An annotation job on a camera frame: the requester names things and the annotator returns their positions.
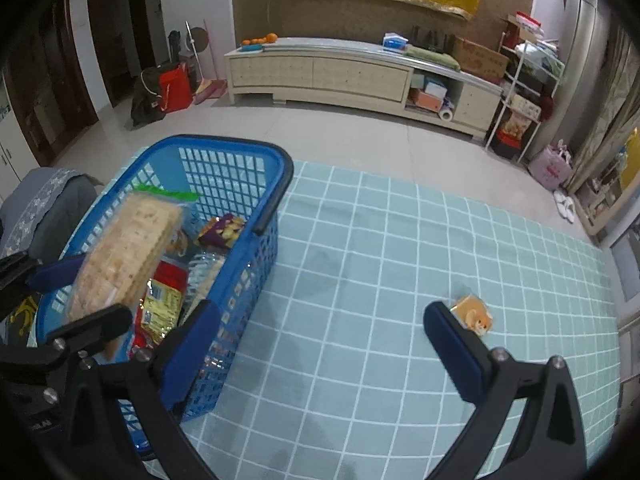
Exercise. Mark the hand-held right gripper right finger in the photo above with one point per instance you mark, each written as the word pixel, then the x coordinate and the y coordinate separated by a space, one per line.
pixel 450 355

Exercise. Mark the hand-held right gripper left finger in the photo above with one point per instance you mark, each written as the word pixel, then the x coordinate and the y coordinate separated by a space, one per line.
pixel 192 355

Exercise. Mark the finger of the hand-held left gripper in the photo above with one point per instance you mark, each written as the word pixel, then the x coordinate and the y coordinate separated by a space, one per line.
pixel 100 322
pixel 55 272

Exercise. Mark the small orange cake packet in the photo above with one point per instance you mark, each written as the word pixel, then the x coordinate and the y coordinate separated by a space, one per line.
pixel 472 312

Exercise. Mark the cracker packet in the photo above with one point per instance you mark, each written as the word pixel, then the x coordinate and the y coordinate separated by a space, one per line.
pixel 130 250

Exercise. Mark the blue plastic basket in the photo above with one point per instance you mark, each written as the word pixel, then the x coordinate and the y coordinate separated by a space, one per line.
pixel 220 170

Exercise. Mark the red yellow snack packet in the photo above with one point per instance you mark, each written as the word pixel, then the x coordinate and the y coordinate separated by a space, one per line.
pixel 162 300

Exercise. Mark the grey printed cloth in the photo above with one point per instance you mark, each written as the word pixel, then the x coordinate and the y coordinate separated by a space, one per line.
pixel 45 200

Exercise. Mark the clear plastic bottle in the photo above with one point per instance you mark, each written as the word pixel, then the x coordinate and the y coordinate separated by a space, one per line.
pixel 205 272

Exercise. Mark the teal checked mat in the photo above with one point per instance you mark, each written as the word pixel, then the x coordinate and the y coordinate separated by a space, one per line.
pixel 375 285

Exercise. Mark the cartoon print snack packet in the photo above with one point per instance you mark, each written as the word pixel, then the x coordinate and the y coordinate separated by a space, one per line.
pixel 177 242

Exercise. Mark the purple snack packet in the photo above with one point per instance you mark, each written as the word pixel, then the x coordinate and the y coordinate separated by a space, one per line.
pixel 222 230

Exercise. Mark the white slippers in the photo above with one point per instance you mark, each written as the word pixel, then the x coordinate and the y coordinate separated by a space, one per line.
pixel 565 206

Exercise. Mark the dark bag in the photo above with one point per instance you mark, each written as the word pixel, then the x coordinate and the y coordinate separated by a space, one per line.
pixel 145 105

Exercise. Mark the pink bag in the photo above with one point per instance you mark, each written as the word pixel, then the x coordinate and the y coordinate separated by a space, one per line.
pixel 550 172

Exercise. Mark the red bag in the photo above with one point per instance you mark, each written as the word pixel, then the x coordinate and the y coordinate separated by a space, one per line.
pixel 175 87

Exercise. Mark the pink broom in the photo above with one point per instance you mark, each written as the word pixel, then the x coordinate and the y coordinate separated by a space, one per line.
pixel 210 91

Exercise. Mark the white paper roll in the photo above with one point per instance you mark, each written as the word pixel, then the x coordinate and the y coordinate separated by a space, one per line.
pixel 446 112

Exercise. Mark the orange box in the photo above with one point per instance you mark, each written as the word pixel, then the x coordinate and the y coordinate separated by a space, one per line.
pixel 431 101

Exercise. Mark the white metal shelf rack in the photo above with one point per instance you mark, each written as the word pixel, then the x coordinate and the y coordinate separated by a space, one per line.
pixel 520 105

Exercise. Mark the patterned curtain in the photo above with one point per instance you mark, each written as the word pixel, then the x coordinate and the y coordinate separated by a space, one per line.
pixel 610 110

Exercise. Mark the cardboard box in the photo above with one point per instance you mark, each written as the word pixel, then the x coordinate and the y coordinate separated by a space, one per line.
pixel 480 60

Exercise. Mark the green cushion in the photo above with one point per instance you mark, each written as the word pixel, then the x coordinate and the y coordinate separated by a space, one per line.
pixel 432 57

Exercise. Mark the cream TV cabinet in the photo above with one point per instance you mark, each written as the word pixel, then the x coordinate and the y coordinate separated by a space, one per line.
pixel 325 75

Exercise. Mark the oranges on blue tray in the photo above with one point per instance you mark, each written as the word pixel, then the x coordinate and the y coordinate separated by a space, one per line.
pixel 259 40

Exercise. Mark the blue tissue box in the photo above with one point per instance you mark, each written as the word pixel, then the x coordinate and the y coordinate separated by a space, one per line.
pixel 395 41

